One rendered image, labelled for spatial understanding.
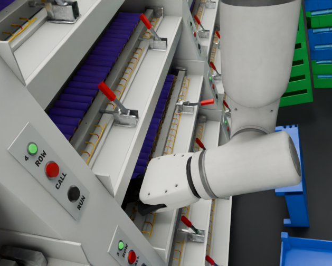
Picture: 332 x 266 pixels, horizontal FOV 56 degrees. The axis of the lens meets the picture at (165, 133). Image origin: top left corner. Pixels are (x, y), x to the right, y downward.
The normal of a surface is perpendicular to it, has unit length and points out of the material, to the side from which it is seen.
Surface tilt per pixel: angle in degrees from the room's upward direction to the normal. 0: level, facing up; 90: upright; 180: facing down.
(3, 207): 90
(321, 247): 90
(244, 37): 78
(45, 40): 21
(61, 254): 90
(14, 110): 90
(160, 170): 7
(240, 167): 42
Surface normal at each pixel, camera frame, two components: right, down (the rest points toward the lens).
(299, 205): -0.23, 0.69
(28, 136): 0.91, -0.15
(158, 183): -0.51, -0.68
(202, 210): -0.02, -0.72
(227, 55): -0.88, 0.35
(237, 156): -0.54, -0.43
